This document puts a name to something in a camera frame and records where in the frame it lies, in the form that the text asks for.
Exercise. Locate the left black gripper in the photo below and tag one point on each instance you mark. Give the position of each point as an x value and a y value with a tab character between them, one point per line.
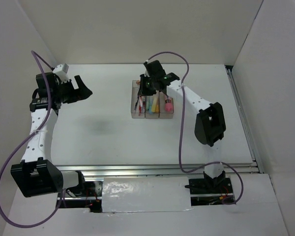
82	92

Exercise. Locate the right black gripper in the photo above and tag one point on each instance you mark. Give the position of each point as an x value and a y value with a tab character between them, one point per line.
143	91

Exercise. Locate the yellow highlighter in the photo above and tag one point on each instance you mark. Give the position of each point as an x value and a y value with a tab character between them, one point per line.
155	106

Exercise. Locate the green highlighter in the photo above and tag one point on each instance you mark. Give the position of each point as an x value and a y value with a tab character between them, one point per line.
148	103

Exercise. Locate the light blue highlighter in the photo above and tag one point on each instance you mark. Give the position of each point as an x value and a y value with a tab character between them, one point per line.
151	106

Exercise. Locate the pink blue pen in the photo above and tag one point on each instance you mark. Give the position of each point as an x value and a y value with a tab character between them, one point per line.
143	104

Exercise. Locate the red white pen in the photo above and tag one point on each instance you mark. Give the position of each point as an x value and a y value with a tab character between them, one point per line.
141	106

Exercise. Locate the pink capped pen bundle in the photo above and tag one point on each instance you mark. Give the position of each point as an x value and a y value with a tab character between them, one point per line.
168	104

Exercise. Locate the dark purple gel pen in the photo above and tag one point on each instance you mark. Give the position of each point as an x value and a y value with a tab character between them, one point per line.
136	104

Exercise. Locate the red black pen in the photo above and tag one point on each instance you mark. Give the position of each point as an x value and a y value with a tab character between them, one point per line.
138	84

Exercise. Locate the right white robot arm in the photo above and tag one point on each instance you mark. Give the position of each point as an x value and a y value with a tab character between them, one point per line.
209	117

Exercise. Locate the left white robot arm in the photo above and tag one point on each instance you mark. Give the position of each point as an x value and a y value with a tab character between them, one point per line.
36	174

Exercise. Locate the middle clear plastic container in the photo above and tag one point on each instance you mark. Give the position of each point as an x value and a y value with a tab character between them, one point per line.
154	115

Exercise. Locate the clear plastic container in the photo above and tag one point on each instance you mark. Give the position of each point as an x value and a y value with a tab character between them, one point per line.
154	115
163	114
135	90

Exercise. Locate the right clear plastic container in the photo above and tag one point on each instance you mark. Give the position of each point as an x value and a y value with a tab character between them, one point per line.
163	114

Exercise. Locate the left clear plastic container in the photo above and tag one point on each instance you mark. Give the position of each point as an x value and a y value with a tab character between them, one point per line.
135	90

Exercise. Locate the white cover plate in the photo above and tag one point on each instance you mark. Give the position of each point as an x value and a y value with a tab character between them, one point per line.
145	194

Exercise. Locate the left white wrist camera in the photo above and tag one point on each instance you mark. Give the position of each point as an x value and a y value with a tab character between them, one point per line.
61	71

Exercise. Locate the aluminium frame rail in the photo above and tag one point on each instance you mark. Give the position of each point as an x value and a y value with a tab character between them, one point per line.
99	137

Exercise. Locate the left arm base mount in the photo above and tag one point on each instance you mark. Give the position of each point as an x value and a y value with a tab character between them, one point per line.
88	196

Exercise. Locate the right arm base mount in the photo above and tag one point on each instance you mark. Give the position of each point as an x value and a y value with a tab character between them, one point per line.
207	185

